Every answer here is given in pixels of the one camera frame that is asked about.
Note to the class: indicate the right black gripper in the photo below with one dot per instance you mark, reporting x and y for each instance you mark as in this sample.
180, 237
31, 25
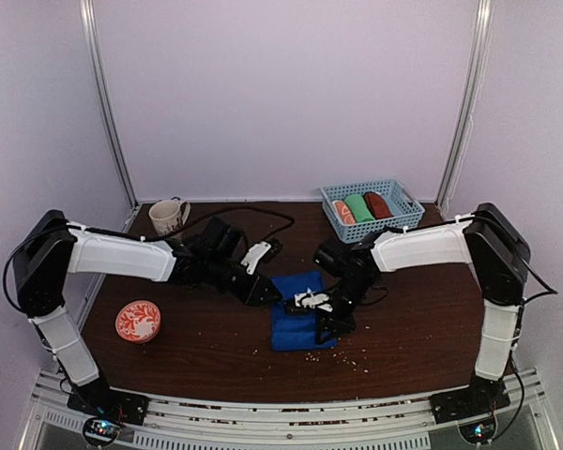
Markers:
340, 325

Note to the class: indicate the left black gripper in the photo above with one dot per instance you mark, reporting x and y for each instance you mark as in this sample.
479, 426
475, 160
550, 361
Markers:
254, 294

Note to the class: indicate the blue towel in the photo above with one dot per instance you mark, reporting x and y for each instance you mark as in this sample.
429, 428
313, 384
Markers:
296, 332

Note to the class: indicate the light blue plastic basket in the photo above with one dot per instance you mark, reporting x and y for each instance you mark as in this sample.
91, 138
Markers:
405, 210

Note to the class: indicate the brown towel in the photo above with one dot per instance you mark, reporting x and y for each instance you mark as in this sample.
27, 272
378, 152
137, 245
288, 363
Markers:
377, 206

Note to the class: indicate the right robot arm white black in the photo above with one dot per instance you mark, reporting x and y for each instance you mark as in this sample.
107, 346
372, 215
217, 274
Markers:
484, 239

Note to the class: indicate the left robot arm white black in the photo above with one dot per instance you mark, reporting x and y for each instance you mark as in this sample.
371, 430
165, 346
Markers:
60, 262

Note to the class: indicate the orange white rolled towel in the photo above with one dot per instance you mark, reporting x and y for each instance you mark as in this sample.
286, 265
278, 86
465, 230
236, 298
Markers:
346, 216

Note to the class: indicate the white patterned mug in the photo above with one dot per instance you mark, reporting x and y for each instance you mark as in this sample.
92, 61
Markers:
169, 216

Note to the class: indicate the green rolled towel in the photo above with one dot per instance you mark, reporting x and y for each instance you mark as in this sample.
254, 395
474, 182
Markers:
358, 208

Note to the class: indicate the orange patterned bowl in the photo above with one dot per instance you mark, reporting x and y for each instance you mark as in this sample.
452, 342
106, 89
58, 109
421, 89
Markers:
138, 322

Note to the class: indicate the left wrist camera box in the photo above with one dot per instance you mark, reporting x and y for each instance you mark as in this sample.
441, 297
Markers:
219, 239

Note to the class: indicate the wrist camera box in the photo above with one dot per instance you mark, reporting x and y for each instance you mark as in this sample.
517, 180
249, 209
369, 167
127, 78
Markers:
344, 260
219, 239

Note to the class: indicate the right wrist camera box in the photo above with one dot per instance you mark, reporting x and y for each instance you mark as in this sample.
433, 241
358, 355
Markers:
344, 260

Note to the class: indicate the front aluminium rail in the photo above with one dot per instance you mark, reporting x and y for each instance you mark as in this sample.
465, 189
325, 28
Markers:
403, 422

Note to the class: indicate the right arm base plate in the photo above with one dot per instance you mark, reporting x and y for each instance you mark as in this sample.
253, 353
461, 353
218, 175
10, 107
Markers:
464, 403

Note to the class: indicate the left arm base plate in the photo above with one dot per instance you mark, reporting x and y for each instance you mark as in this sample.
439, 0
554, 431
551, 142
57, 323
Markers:
99, 399

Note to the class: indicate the left aluminium frame post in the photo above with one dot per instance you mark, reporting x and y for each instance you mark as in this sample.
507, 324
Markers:
91, 34

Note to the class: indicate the aluminium frame post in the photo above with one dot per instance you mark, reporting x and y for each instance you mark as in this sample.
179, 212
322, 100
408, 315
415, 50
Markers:
464, 123
91, 34

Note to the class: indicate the right aluminium frame post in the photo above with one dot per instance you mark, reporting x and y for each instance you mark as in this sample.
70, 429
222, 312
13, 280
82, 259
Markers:
464, 123

